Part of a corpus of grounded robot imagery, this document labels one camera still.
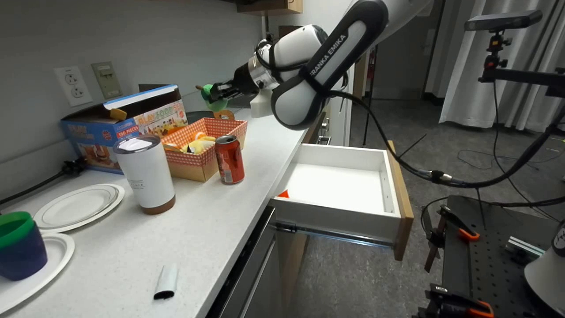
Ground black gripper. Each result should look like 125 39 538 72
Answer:
206 60 264 102

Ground green toy pear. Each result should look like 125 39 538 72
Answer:
197 83 229 115

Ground orange checkered cardboard basket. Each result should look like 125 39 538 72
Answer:
160 115 248 184

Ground white drawer with wood front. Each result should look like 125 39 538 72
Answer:
270 140 414 261

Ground yellow orange toy food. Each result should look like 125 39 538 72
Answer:
213 108 236 124

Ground yellow toy food pieces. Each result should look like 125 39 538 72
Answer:
178 131 218 155

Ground orange soda can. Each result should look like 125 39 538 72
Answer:
213 134 247 187

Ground white tumbler with brown base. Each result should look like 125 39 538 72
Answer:
112 136 178 216

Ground blue play food box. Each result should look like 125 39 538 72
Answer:
58 83 190 177

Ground white round plate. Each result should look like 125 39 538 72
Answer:
31 182 127 233
0 230 77 316

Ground blue cup with green lid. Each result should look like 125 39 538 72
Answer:
0 210 49 283

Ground white curtain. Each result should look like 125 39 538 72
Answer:
437 0 565 134

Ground black perforated breadboard table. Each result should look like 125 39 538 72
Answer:
439 196 565 318

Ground silver aluminium bar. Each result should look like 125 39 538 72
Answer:
504 235 545 261

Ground white dome base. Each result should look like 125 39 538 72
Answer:
522 246 565 316

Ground wooden wall shelf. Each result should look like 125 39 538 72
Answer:
236 0 305 14

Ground beige wall switch plate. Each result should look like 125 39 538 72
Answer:
89 60 123 101

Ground white wall power outlet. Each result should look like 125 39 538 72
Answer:
52 65 95 108

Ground black power plug with cable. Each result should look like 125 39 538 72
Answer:
0 157 86 208

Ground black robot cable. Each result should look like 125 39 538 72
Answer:
324 88 565 191

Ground orange handled black clamp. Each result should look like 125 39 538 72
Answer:
420 284 496 318
421 205 481 272

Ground black camera on stand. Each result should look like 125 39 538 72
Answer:
464 9 543 32

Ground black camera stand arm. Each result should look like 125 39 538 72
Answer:
476 30 565 99

